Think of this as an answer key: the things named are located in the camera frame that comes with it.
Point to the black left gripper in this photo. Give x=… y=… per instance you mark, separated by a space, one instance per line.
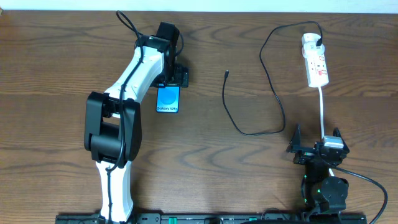
x=179 y=78

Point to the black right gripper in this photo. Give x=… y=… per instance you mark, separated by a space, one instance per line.
x=305 y=154

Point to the blue Galaxy smartphone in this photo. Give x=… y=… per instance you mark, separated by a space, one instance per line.
x=168 y=100

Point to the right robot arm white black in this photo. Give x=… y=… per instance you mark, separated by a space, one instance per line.
x=322 y=192

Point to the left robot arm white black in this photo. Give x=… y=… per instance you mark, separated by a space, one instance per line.
x=113 y=125

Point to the white power strip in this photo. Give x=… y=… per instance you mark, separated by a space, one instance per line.
x=316 y=69

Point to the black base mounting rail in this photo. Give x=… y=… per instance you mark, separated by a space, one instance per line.
x=273 y=217

